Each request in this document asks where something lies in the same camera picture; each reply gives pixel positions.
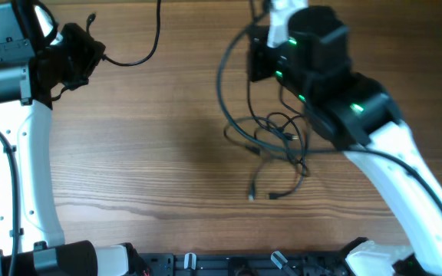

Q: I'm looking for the black power cable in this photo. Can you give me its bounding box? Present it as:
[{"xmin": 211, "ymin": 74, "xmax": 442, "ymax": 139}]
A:
[{"xmin": 223, "ymin": 76, "xmax": 311, "ymax": 200}]

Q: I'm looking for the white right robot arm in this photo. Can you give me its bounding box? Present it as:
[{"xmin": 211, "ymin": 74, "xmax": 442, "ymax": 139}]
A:
[{"xmin": 249, "ymin": 1, "xmax": 442, "ymax": 275}]

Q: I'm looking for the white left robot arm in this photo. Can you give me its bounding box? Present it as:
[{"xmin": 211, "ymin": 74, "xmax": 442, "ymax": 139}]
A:
[{"xmin": 0, "ymin": 1, "xmax": 134, "ymax": 275}]

